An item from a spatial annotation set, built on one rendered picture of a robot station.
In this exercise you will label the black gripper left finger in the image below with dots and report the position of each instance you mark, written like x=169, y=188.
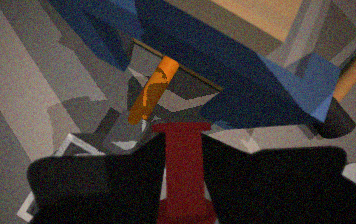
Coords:
x=134, y=179

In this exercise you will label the wooden-handled black mallet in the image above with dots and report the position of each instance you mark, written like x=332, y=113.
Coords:
x=338, y=123

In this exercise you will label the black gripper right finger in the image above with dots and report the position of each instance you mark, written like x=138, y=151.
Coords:
x=238, y=182

